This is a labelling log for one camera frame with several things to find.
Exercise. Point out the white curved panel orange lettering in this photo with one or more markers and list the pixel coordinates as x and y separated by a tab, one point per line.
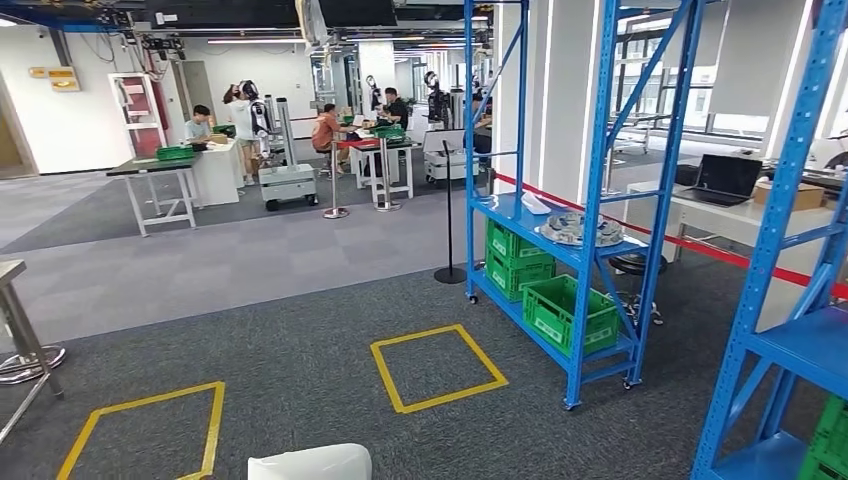
308	464

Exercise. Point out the silver wheel hub part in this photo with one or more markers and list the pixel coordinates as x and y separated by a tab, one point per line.
570	230

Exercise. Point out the black barrier stanchion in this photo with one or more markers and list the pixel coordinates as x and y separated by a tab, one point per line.
450	273

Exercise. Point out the chrome barrier stanchion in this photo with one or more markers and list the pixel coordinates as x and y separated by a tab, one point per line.
335	212
387	205

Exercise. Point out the white cart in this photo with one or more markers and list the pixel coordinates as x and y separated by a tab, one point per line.
440	162

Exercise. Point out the green plastic crate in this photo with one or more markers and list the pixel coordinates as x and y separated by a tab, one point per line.
513	245
818	472
510	278
550	318
389	132
833	430
175	154

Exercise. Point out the white table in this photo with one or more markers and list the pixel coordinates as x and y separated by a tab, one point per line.
361	159
729	218

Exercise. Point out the person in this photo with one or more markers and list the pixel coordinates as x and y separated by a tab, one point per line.
240	126
324	132
396	109
197	126

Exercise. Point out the dark humanoid robot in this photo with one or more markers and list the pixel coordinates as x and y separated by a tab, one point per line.
437	99

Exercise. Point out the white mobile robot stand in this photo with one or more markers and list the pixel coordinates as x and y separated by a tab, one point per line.
288	182

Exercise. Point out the white black humanoid robot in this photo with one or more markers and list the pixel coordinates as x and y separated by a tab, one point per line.
260	119

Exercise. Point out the black round stool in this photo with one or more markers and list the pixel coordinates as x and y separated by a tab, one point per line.
629	265

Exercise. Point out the white counter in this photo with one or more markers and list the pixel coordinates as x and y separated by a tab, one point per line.
218	172

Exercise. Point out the black bag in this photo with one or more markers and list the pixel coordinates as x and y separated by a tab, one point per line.
688	175

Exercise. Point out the green top work table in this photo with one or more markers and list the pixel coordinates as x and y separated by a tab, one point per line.
149	166

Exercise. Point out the red barrier belt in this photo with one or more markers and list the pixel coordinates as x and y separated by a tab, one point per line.
729	254

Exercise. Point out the black laptop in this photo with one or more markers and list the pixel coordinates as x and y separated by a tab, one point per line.
729	175

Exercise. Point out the red white cabinet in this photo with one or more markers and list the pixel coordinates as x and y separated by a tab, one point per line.
139	112

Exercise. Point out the cardboard box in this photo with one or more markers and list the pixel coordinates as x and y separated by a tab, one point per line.
802	197

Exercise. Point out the chrome stanchion base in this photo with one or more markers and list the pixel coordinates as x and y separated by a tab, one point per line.
30	371

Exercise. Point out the yellow wall sign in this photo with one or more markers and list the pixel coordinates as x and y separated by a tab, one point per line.
64	79

